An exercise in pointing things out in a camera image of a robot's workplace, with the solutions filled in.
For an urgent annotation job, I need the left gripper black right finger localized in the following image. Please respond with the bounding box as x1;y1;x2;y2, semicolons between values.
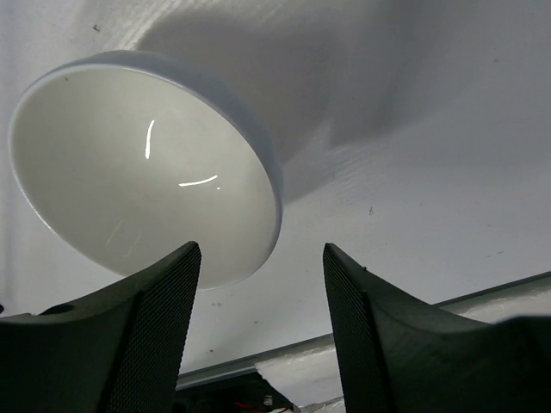
323;243;550;412

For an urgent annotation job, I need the white bowl front stack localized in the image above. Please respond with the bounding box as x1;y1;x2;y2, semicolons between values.
8;50;283;290

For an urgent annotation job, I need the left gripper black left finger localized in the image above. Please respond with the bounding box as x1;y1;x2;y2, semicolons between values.
1;242;201;412

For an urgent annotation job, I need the black mounting rail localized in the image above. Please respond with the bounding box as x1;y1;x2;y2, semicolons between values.
172;273;550;412

